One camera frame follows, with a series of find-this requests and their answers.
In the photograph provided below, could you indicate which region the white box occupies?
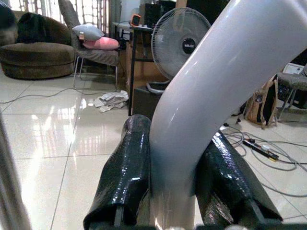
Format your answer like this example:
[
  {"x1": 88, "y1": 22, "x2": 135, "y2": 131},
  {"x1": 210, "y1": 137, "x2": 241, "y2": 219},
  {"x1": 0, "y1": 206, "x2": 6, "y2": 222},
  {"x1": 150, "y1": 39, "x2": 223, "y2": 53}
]
[{"x1": 282, "y1": 62, "x2": 307, "y2": 77}]

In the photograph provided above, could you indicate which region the grey pillow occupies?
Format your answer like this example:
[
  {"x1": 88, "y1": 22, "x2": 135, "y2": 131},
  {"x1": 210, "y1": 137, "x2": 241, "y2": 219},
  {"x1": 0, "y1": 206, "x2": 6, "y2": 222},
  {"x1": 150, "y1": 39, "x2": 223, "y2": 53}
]
[{"x1": 71, "y1": 23, "x2": 105, "y2": 41}]

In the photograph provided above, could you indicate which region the white standing fan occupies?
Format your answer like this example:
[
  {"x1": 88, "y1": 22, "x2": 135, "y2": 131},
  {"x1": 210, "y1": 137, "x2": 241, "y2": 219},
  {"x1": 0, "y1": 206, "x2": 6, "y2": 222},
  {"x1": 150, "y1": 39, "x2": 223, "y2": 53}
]
[{"x1": 146, "y1": 7, "x2": 212, "y2": 94}]

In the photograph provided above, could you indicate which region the grey padded stool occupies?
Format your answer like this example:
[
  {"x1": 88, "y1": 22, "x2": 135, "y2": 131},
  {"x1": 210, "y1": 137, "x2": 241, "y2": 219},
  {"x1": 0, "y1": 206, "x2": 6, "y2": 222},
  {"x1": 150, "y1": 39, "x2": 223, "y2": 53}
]
[{"x1": 276, "y1": 71, "x2": 307, "y2": 122}]

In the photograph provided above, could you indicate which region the black power strip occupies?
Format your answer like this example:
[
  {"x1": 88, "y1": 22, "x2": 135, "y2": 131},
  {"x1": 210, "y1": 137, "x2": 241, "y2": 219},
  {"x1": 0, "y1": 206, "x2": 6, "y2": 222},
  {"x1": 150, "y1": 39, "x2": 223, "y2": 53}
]
[{"x1": 242, "y1": 138, "x2": 280, "y2": 161}]

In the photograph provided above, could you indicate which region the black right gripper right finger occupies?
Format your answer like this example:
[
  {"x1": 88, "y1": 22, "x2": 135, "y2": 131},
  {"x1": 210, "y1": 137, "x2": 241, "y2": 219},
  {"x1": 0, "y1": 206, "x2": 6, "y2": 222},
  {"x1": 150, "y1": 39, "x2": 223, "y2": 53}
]
[{"x1": 195, "y1": 131, "x2": 283, "y2": 226}]

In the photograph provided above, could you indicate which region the brown round sofa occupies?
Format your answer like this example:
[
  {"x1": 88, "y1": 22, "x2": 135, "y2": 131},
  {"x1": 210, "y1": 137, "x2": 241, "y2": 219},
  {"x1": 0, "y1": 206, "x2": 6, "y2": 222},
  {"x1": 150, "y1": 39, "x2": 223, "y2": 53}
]
[{"x1": 0, "y1": 11, "x2": 77, "y2": 80}]

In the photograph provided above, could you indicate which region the orange black device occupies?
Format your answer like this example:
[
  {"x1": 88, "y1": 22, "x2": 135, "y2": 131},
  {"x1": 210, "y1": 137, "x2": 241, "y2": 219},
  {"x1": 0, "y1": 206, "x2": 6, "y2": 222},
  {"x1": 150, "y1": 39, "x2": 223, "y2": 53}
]
[{"x1": 130, "y1": 13, "x2": 142, "y2": 26}]

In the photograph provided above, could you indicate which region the crumpled white paper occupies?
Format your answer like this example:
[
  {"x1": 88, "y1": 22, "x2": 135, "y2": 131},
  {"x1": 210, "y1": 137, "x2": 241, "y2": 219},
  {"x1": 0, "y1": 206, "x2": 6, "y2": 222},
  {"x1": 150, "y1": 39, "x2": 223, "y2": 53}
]
[{"x1": 93, "y1": 90, "x2": 130, "y2": 113}]

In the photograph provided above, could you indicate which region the black box under desk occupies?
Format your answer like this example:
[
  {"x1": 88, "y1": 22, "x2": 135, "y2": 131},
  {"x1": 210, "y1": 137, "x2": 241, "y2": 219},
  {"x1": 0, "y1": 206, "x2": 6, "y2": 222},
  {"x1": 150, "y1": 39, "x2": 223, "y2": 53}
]
[{"x1": 132, "y1": 85, "x2": 166, "y2": 120}]

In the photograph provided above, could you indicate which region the black cloth on sofa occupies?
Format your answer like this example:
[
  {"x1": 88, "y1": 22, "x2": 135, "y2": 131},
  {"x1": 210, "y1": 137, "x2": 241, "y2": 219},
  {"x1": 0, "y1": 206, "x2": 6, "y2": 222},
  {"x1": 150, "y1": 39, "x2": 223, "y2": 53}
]
[{"x1": 16, "y1": 12, "x2": 47, "y2": 44}]

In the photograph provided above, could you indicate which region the grey fabric chair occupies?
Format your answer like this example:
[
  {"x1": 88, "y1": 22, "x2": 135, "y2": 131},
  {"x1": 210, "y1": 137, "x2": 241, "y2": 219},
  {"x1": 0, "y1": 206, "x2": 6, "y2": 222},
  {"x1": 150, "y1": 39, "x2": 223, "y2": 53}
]
[{"x1": 58, "y1": 0, "x2": 120, "y2": 91}]

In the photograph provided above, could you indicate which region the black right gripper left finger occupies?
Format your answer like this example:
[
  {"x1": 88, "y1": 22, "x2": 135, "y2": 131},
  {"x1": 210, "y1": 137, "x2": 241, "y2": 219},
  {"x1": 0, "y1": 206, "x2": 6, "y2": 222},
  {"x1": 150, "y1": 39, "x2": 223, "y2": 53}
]
[{"x1": 83, "y1": 114, "x2": 152, "y2": 230}]

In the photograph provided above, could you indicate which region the pink pillow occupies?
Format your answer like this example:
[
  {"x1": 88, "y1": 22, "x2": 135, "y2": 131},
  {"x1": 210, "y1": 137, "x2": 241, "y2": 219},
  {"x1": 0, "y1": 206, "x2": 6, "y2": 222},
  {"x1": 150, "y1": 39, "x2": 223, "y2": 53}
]
[{"x1": 83, "y1": 36, "x2": 120, "y2": 51}]

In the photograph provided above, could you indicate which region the thin grey floor cable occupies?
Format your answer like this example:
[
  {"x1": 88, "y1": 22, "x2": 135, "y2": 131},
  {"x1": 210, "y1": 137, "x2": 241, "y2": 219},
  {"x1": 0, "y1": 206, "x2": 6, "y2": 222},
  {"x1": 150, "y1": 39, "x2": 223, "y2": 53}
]
[{"x1": 0, "y1": 87, "x2": 106, "y2": 105}]

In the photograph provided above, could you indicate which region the silver metal pole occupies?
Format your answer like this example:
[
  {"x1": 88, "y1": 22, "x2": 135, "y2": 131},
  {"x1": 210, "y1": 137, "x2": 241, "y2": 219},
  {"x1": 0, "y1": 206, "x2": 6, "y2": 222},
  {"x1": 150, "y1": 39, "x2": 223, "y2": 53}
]
[{"x1": 0, "y1": 109, "x2": 33, "y2": 230}]

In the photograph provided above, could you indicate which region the grey curved dustpan handle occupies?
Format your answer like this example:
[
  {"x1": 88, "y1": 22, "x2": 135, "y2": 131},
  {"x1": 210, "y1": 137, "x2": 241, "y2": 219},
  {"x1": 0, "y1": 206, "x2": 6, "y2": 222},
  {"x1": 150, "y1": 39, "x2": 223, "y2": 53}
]
[{"x1": 149, "y1": 0, "x2": 307, "y2": 228}]

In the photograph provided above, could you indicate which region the tan black backpack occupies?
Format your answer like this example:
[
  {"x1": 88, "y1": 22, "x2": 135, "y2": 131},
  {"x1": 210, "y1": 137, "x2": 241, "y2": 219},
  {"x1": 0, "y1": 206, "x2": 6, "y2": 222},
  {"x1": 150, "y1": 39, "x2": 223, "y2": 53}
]
[{"x1": 244, "y1": 76, "x2": 279, "y2": 129}]

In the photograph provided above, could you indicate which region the black metal desk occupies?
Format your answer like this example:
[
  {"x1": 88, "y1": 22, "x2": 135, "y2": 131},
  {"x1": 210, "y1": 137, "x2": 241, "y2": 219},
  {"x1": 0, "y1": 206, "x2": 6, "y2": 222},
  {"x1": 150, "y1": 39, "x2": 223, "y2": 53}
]
[{"x1": 112, "y1": 22, "x2": 155, "y2": 117}]

